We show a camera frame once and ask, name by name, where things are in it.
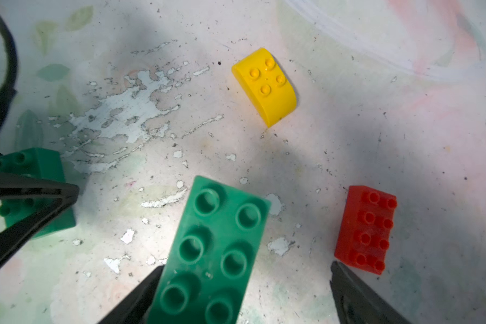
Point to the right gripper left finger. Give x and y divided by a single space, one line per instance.
134 307

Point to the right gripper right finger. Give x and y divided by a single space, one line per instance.
356 302

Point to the red long lego brick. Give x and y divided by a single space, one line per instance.
364 236

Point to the yellow curved lego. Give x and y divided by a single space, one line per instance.
266 85

